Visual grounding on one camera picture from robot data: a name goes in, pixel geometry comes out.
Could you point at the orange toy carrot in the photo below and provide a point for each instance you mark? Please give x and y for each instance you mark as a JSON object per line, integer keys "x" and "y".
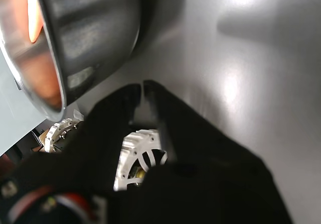
{"x": 33, "y": 20}

